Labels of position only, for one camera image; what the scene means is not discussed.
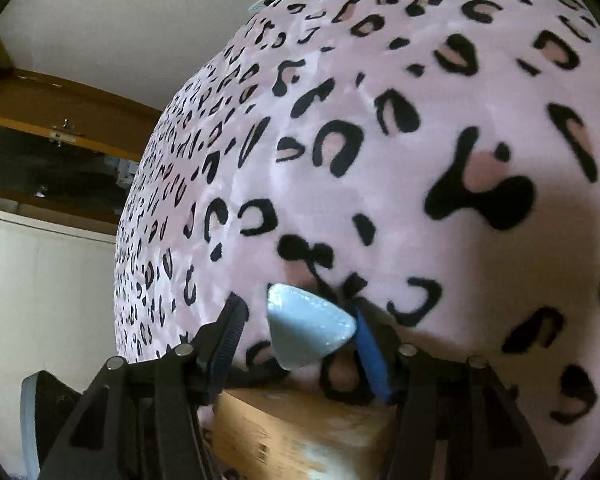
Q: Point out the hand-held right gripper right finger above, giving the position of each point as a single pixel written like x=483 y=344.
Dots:
x=372 y=355

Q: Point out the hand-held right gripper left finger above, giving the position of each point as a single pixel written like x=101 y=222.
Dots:
x=230 y=340

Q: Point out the light blue triangular pick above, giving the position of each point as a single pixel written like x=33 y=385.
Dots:
x=305 y=330

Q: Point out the pink leopard print blanket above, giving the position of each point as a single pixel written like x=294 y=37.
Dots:
x=405 y=160

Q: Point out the tan cardboard box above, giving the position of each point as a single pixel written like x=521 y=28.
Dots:
x=300 y=440

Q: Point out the wooden door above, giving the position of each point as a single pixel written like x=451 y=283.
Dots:
x=55 y=100

